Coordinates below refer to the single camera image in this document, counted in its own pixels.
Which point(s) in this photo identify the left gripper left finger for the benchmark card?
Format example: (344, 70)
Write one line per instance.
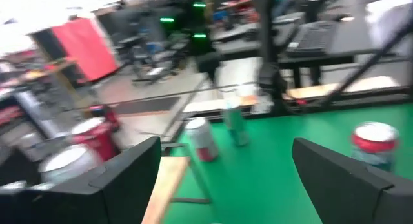
(80, 204)

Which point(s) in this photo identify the red Coca-Cola can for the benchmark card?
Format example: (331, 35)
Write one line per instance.
(374, 143)
(95, 137)

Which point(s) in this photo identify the black table frame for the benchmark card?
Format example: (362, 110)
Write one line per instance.
(355, 103)

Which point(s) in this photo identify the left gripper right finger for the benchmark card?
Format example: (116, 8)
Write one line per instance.
(355, 201)

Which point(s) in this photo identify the wooden shelf platform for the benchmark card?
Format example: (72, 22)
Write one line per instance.
(164, 191)

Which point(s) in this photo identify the green table mat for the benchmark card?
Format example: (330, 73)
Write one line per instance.
(274, 169)

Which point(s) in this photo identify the background robot green lights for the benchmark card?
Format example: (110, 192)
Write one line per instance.
(201, 46)

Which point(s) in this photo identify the black stand bar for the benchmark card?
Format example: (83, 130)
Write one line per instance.
(364, 66)

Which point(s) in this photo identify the red draped cloth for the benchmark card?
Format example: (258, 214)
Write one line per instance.
(84, 46)

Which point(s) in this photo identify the white red can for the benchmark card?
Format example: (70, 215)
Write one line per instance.
(201, 138)

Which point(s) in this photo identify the silver green slim can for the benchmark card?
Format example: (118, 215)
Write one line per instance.
(236, 125)

